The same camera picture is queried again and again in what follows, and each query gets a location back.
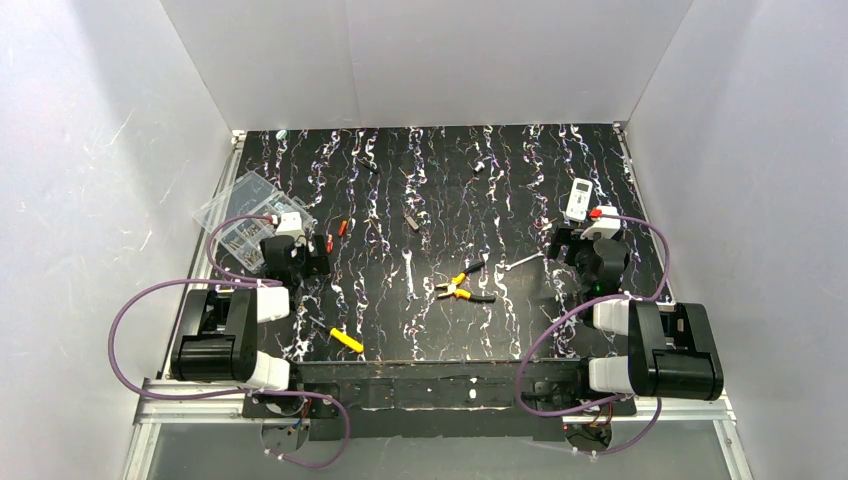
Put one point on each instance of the silver hex key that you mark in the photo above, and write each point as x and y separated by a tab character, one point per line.
523	261

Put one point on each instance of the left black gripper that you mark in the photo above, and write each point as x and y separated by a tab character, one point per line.
314	255

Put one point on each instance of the clear plastic screw box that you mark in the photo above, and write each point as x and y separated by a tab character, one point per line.
249	194

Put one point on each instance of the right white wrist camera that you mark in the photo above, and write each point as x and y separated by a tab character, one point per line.
604	223

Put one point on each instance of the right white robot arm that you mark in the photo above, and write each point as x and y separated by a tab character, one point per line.
670	352

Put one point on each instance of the yellow handle screwdriver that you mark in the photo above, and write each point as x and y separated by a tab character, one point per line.
343	338

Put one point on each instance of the thin black rod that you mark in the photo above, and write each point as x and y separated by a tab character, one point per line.
368	166

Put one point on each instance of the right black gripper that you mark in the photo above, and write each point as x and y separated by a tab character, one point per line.
568	245

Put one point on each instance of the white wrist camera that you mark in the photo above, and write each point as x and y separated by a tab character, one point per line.
604	223
289	224

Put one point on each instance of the small grey battery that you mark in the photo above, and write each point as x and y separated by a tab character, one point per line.
412	223

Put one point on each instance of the white remote control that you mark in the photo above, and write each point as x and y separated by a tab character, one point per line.
577	207

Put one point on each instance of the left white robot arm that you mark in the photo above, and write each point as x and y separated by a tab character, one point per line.
224	346

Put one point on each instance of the silver open-end wrench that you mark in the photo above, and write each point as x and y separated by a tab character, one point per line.
407	257

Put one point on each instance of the aluminium frame rail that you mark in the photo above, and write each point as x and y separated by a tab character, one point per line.
172	401

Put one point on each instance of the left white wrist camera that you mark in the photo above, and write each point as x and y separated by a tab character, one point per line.
289	224

